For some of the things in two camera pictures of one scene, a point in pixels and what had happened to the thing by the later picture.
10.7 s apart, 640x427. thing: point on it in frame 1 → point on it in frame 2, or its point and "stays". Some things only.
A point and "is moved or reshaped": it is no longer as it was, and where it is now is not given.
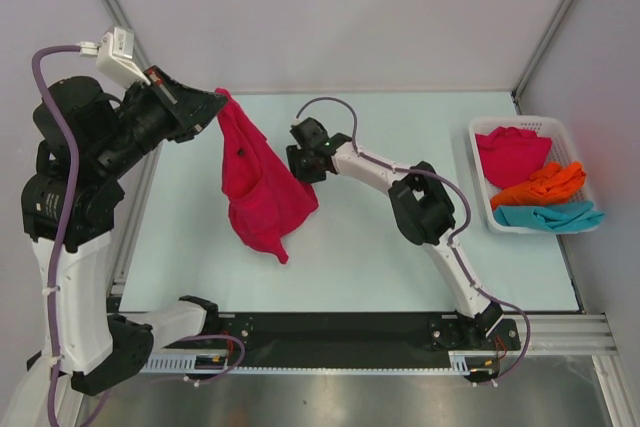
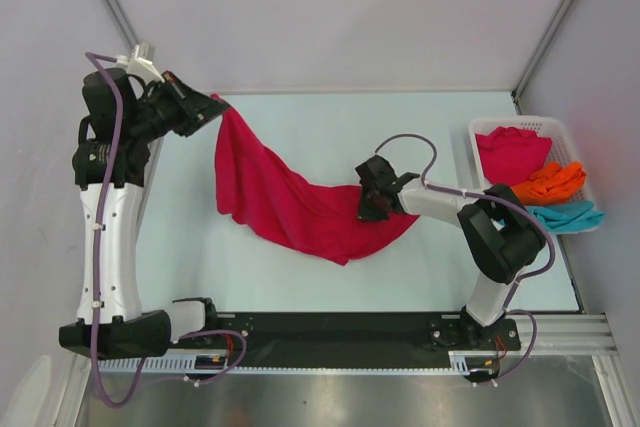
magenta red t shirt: x=267 y=197 is moved or reshaped
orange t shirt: x=548 y=185 stays
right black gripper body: x=302 y=166 → x=368 y=206
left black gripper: x=189 y=109 stays
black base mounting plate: x=348 y=340 stays
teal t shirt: x=565 y=217 stays
